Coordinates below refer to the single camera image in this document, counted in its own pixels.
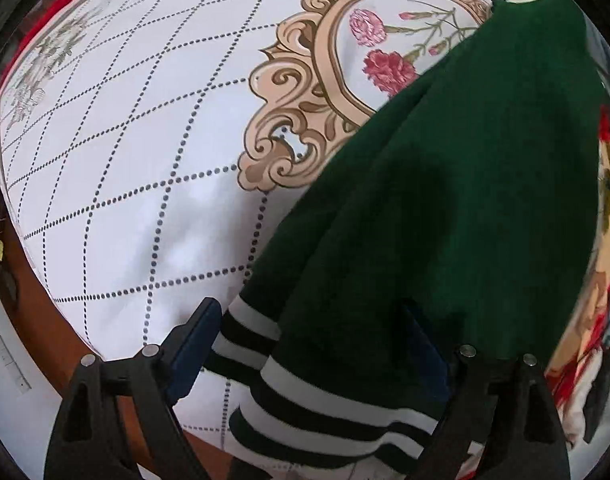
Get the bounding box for white diamond-pattern bed sheet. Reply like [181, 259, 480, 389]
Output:
[0, 0, 506, 462]

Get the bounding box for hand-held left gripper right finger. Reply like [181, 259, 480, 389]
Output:
[401, 303, 571, 480]

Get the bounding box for black cloth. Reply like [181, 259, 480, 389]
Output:
[582, 347, 610, 444]

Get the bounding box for red floral blanket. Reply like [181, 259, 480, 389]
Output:
[14, 0, 610, 447]

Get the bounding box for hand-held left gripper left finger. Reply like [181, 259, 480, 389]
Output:
[44, 297, 224, 480]

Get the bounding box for green and cream varsity jacket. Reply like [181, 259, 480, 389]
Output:
[204, 0, 606, 480]

